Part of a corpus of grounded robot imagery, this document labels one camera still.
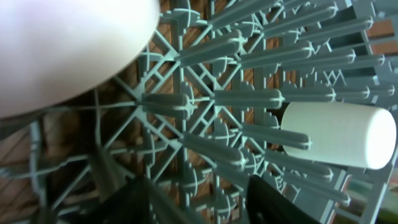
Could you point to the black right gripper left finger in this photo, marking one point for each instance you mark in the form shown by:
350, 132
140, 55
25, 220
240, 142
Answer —
136, 202

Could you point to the white cup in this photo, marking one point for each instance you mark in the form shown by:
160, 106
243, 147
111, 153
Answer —
342, 133

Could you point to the grey dishwasher rack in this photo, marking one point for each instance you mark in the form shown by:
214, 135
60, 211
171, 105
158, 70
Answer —
199, 111

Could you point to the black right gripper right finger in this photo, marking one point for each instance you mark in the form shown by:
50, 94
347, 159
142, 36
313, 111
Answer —
266, 206

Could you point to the large white plate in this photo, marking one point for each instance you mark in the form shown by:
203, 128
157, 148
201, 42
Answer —
54, 50

